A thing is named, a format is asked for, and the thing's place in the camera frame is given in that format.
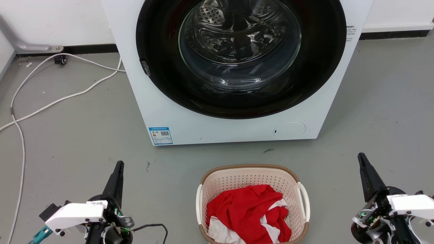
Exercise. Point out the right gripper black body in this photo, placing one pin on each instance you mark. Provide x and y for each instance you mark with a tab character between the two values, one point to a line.
373	210

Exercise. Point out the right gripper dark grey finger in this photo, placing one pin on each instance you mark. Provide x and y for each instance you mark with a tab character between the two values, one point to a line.
374	178
365	183

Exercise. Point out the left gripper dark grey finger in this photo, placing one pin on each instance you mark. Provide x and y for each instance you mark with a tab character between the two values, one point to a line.
111	184
118	189

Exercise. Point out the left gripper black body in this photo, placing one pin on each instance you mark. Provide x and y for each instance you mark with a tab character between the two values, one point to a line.
118	220

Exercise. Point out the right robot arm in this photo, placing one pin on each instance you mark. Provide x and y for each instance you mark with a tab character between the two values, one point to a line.
403	232

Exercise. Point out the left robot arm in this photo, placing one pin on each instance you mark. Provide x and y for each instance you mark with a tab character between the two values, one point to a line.
95	235

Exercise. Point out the beige plastic laundry basket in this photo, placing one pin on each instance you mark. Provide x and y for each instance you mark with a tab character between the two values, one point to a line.
244	178

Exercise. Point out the blue energy label sticker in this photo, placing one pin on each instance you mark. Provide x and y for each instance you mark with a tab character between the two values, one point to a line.
160	135

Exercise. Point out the teal plastic connector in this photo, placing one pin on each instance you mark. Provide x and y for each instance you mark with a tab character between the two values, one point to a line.
40	235

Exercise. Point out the round white filter cover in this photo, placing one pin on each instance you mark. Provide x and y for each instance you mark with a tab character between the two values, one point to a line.
289	130

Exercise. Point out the white front-load washing machine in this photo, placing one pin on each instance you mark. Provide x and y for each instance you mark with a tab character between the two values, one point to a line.
217	130

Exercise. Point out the red and white garment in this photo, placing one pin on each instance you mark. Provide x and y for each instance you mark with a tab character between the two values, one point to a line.
247	210

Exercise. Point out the black round washer door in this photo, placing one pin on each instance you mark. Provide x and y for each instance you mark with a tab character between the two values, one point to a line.
162	74

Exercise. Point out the right white wrist camera housing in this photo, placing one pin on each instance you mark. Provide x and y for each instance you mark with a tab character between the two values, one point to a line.
412	206

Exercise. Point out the black wall baseboard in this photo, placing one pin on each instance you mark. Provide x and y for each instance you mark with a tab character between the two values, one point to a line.
88	49
393	34

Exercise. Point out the grey metal bracket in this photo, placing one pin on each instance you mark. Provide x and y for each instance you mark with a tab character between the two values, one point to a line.
20	44

